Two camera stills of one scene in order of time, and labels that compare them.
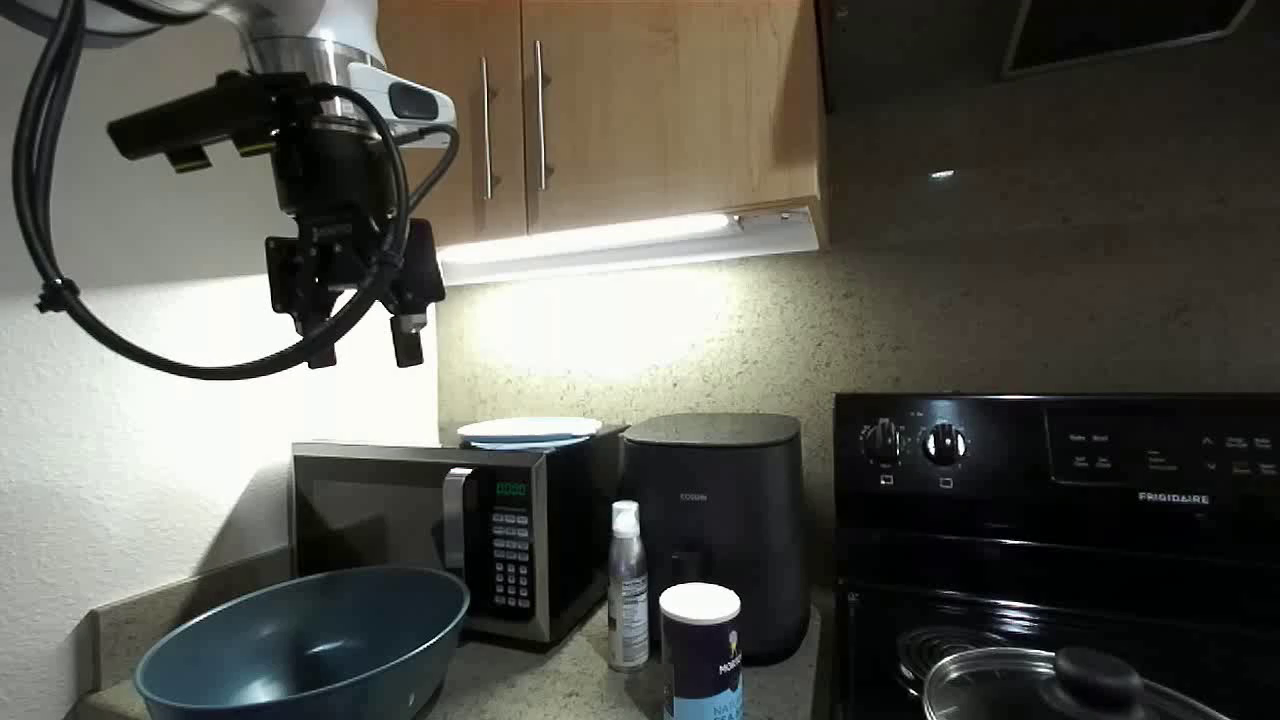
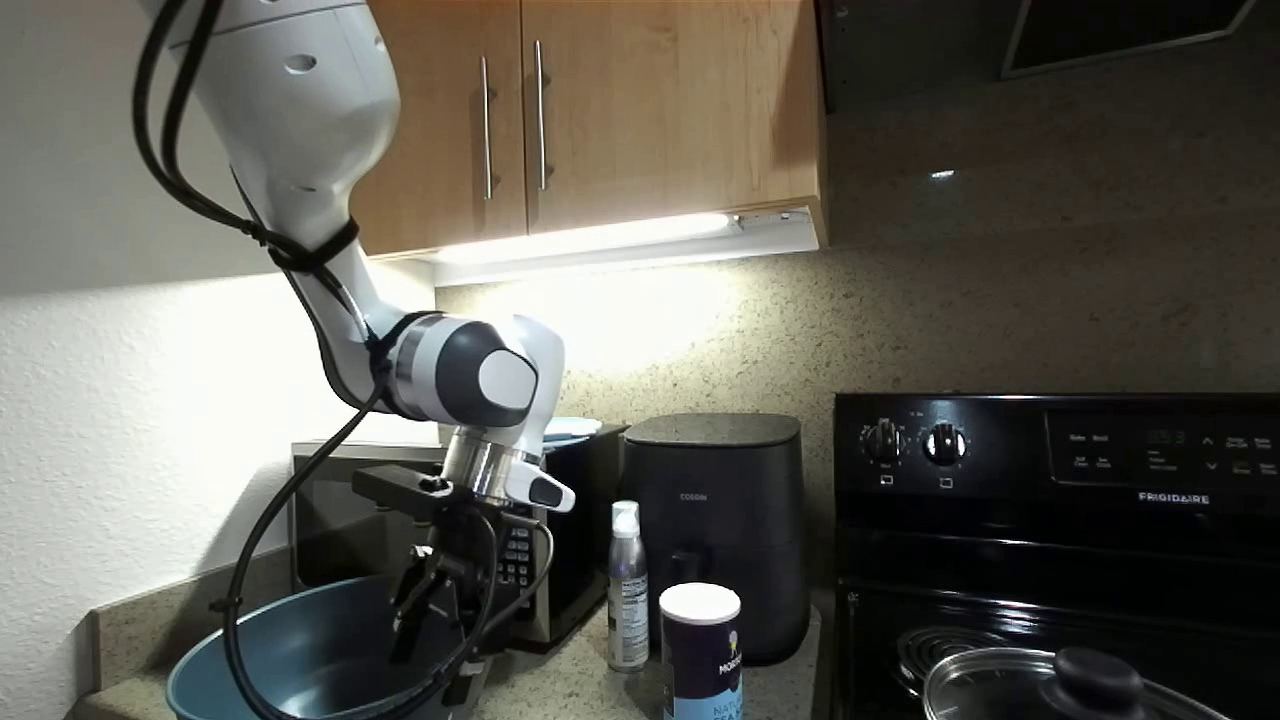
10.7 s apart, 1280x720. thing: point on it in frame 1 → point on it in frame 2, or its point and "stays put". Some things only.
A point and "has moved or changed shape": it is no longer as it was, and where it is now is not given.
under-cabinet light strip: [634, 246] stays put
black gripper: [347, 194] → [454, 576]
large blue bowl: [361, 642] has moved or changed shape
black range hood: [1051, 57] stays put
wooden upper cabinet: [619, 109] stays put
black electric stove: [1135, 524] stays put
